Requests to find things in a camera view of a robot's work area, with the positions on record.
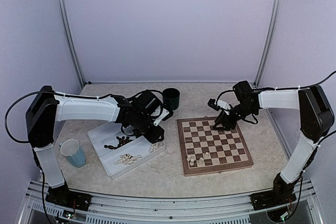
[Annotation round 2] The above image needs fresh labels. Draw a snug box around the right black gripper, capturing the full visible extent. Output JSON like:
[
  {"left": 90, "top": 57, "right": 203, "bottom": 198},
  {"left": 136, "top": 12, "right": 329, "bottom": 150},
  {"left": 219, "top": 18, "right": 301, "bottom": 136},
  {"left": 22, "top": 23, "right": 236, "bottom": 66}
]
[{"left": 213, "top": 102, "right": 257, "bottom": 131}]

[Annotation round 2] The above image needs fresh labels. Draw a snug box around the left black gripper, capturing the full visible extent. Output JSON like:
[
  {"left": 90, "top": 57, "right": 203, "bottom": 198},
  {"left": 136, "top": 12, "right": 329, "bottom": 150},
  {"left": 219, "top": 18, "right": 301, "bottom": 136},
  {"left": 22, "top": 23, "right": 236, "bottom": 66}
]
[{"left": 132, "top": 113, "right": 165, "bottom": 144}]

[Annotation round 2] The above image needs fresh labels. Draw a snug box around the wooden chess board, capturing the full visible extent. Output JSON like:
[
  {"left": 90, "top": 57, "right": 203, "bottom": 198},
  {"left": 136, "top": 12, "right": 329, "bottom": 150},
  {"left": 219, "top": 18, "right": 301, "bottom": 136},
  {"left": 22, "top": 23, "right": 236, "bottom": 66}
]
[{"left": 177, "top": 117, "right": 254, "bottom": 176}]

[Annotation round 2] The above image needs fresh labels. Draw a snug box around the white plastic tray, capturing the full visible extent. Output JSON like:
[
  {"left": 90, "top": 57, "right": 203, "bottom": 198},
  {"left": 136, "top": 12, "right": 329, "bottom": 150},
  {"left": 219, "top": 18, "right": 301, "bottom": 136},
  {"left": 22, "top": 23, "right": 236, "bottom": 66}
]
[{"left": 88, "top": 123, "right": 165, "bottom": 179}]

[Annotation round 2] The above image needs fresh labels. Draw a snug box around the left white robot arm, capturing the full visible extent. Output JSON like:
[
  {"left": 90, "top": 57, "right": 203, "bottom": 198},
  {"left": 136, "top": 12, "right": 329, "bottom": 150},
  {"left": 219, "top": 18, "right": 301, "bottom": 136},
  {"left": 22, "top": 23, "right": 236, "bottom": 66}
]
[{"left": 26, "top": 86, "right": 171, "bottom": 206}]

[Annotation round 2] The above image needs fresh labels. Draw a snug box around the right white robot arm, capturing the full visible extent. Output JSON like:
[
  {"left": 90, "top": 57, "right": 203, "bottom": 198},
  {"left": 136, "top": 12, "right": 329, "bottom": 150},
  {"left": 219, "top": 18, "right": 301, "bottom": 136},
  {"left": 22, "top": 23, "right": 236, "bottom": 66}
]
[{"left": 207, "top": 81, "right": 335, "bottom": 205}]

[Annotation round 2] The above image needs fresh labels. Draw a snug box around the dark chess pieces pile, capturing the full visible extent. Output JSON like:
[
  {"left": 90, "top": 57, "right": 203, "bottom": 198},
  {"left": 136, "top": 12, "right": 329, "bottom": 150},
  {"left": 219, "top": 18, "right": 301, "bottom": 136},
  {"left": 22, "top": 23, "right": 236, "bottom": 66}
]
[{"left": 103, "top": 136, "right": 134, "bottom": 150}]

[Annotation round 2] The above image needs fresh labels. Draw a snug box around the white chess pieces pile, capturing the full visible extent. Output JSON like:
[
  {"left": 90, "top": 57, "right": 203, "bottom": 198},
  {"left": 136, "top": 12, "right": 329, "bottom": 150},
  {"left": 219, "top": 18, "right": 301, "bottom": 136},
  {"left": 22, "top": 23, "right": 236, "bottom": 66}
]
[{"left": 114, "top": 153, "right": 142, "bottom": 165}]

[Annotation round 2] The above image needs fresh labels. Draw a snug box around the white pawns group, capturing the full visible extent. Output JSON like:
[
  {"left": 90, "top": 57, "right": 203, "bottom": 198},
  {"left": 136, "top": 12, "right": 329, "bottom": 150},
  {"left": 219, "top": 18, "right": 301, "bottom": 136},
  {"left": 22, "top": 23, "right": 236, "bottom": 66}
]
[{"left": 149, "top": 142, "right": 162, "bottom": 153}]

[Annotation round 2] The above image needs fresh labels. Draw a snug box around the dark green cup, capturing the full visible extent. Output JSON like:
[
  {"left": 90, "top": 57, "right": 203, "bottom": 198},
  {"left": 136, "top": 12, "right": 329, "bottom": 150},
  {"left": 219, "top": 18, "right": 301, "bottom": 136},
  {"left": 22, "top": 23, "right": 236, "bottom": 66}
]
[{"left": 163, "top": 88, "right": 180, "bottom": 111}]

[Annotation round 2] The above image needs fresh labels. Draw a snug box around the light blue pitcher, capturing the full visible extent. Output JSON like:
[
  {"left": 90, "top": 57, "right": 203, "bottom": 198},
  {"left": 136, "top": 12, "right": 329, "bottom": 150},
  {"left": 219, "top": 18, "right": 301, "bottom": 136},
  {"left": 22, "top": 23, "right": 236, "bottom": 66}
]
[{"left": 59, "top": 139, "right": 86, "bottom": 168}]

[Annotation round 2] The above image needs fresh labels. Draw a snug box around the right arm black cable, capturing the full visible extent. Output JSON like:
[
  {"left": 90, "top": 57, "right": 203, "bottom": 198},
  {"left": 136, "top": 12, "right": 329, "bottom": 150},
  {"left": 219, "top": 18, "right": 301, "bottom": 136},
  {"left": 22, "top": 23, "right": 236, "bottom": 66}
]
[{"left": 301, "top": 70, "right": 336, "bottom": 88}]

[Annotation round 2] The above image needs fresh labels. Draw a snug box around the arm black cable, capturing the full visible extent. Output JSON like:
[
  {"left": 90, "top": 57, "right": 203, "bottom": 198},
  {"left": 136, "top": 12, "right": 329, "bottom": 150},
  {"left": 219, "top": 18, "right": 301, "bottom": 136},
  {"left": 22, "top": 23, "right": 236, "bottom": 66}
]
[
  {"left": 4, "top": 90, "right": 56, "bottom": 143},
  {"left": 301, "top": 70, "right": 336, "bottom": 88}
]

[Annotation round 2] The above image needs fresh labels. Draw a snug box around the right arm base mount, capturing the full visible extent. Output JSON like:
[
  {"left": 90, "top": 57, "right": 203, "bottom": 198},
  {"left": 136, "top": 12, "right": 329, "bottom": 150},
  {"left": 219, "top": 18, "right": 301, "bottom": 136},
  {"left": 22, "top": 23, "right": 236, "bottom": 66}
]
[{"left": 250, "top": 190, "right": 297, "bottom": 211}]

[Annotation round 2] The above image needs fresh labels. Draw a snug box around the aluminium front rail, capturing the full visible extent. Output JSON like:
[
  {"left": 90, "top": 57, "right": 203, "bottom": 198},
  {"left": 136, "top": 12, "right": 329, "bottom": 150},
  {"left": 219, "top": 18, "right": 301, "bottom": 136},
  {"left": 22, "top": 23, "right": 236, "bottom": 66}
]
[{"left": 15, "top": 180, "right": 324, "bottom": 223}]

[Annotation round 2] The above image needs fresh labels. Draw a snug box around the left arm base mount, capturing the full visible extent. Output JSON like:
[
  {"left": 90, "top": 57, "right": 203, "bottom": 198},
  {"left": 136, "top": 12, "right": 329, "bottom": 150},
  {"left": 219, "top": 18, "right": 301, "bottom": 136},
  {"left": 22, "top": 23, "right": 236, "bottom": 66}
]
[{"left": 45, "top": 190, "right": 92, "bottom": 211}]

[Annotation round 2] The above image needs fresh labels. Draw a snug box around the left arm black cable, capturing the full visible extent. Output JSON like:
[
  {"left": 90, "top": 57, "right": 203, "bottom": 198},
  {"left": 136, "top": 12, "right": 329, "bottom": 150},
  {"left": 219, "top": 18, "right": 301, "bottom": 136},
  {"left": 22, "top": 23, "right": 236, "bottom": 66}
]
[{"left": 4, "top": 90, "right": 56, "bottom": 143}]

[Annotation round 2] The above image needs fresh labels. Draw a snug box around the right aluminium frame post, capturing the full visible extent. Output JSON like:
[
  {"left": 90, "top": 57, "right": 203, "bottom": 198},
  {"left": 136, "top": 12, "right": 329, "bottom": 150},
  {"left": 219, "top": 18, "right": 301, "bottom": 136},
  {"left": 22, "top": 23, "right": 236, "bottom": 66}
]
[{"left": 254, "top": 0, "right": 281, "bottom": 87}]

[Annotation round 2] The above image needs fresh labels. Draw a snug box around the aluminium frame post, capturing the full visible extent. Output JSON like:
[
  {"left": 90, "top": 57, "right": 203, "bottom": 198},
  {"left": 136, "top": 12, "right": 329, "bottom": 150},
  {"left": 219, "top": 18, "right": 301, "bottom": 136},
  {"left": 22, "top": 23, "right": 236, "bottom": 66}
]
[
  {"left": 58, "top": 0, "right": 86, "bottom": 88},
  {"left": 254, "top": 0, "right": 281, "bottom": 87}
]

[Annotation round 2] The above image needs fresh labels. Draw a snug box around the left aluminium frame post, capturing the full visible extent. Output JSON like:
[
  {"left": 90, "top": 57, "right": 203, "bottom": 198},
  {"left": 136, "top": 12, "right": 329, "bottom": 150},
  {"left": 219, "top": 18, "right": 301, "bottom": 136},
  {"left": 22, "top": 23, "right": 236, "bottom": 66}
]
[{"left": 58, "top": 0, "right": 86, "bottom": 88}]

